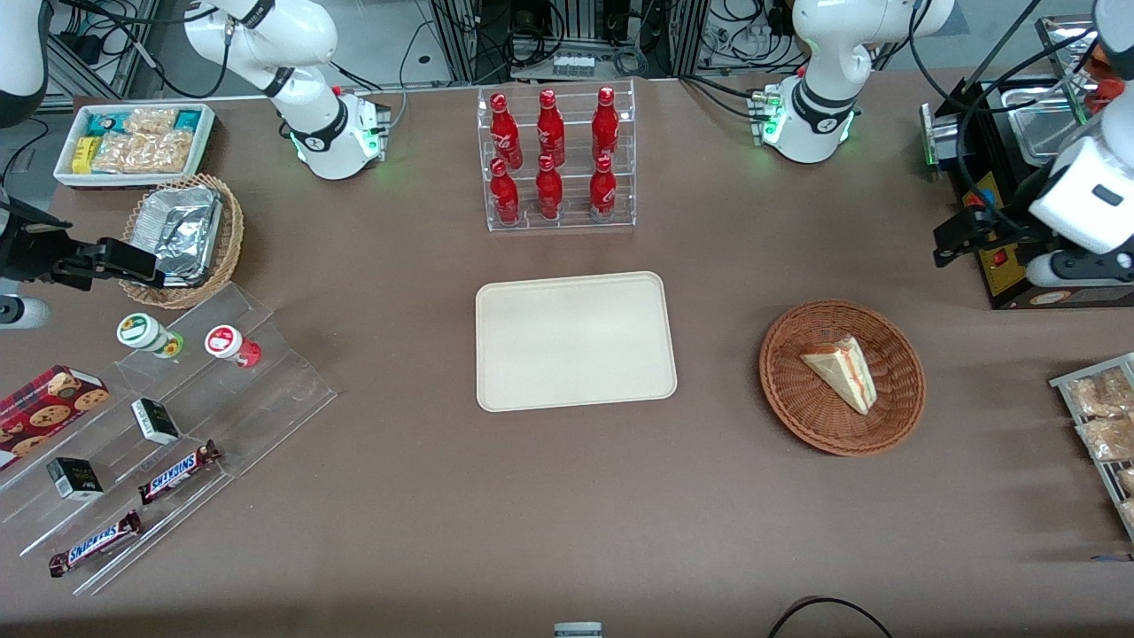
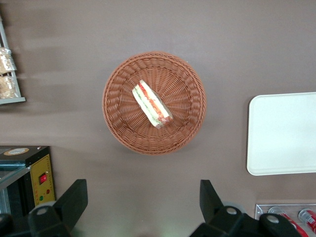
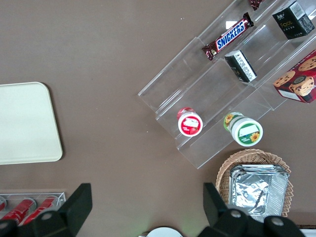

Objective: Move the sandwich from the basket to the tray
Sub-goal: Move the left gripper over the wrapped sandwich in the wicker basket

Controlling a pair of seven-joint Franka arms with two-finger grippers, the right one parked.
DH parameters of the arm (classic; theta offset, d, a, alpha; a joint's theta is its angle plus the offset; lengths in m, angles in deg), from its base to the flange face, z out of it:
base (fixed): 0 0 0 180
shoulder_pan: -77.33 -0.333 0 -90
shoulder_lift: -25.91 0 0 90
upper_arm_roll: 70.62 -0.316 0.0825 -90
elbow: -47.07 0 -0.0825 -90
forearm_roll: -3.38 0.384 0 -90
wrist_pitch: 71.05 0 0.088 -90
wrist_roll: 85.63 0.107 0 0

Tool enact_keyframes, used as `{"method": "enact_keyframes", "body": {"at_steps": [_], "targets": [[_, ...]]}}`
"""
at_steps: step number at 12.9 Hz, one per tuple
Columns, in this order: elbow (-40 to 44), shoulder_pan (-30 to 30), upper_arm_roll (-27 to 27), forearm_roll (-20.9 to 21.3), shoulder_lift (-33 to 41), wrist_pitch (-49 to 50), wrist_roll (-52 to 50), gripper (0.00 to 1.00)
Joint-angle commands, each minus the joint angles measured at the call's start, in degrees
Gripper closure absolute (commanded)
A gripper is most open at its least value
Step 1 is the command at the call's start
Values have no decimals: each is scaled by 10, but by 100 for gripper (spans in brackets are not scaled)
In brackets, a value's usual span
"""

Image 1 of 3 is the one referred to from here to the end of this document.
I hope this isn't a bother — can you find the clear acrylic step shelf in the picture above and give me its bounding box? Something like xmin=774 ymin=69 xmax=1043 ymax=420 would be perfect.
xmin=0 ymin=281 xmax=338 ymax=597

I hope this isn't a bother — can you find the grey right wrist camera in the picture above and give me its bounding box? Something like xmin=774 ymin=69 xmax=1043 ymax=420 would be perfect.
xmin=0 ymin=297 xmax=50 ymax=330

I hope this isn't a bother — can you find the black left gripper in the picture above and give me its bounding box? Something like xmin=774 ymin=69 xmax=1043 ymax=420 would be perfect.
xmin=933 ymin=189 xmax=1057 ymax=268

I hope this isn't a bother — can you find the aluminium foil container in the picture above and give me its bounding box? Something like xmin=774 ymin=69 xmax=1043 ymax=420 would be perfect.
xmin=133 ymin=185 xmax=223 ymax=287

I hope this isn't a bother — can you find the steel warmer pan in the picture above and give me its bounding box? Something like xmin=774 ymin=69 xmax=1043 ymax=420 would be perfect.
xmin=1008 ymin=76 xmax=1096 ymax=167

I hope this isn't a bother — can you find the Snickers bar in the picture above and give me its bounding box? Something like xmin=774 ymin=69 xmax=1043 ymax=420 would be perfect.
xmin=48 ymin=510 xmax=144 ymax=579
xmin=136 ymin=440 xmax=223 ymax=507

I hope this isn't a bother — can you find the clear acrylic bottle rack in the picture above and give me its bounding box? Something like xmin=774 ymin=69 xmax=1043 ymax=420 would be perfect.
xmin=477 ymin=79 xmax=638 ymax=234

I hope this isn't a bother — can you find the black cable loop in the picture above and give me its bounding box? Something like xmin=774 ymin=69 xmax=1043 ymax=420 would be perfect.
xmin=765 ymin=595 xmax=897 ymax=638

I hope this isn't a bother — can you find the light tan wicker basket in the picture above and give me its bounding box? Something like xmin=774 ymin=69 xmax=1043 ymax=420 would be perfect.
xmin=119 ymin=174 xmax=245 ymax=310

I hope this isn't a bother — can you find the black food warmer machine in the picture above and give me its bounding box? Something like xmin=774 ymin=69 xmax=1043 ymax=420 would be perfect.
xmin=921 ymin=13 xmax=1134 ymax=311

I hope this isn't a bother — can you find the red cola bottle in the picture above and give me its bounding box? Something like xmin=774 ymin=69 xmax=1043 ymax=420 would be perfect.
xmin=489 ymin=158 xmax=522 ymax=226
xmin=536 ymin=89 xmax=567 ymax=167
xmin=489 ymin=92 xmax=524 ymax=169
xmin=591 ymin=86 xmax=621 ymax=163
xmin=588 ymin=155 xmax=618 ymax=223
xmin=534 ymin=154 xmax=565 ymax=222

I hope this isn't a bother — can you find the red lid cup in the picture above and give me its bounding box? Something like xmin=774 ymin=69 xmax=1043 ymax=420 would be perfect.
xmin=204 ymin=324 xmax=263 ymax=370

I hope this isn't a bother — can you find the triangular sandwich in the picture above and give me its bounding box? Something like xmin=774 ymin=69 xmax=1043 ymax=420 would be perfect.
xmin=801 ymin=336 xmax=878 ymax=416

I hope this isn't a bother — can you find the grey wire rack tray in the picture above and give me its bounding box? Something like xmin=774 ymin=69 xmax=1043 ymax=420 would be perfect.
xmin=1049 ymin=352 xmax=1134 ymax=542

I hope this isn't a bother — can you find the white snack bin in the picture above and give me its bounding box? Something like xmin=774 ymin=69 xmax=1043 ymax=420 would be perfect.
xmin=54 ymin=103 xmax=217 ymax=190

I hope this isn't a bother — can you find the red cookie box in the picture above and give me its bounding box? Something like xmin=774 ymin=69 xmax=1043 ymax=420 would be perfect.
xmin=0 ymin=364 xmax=112 ymax=471

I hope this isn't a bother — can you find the small black box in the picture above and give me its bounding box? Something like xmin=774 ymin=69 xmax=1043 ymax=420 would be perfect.
xmin=130 ymin=397 xmax=182 ymax=446
xmin=45 ymin=456 xmax=105 ymax=502

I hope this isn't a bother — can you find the green lid cup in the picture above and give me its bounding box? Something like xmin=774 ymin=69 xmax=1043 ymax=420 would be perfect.
xmin=116 ymin=313 xmax=185 ymax=359

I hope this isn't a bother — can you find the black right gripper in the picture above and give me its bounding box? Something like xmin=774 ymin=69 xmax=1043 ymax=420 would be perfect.
xmin=0 ymin=200 xmax=167 ymax=292

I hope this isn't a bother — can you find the small clear cracker bag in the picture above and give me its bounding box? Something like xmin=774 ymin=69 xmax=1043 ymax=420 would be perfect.
xmin=123 ymin=107 xmax=179 ymax=136

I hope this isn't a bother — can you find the beige plastic tray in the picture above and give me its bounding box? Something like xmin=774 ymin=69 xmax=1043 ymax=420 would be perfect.
xmin=475 ymin=271 xmax=679 ymax=414

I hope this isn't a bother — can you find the large clear cracker bag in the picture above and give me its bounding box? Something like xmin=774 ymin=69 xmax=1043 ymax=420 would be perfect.
xmin=92 ymin=130 xmax=197 ymax=175

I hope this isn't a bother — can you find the round brown wicker basket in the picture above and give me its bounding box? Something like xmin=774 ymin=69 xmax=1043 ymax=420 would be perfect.
xmin=759 ymin=300 xmax=928 ymax=458

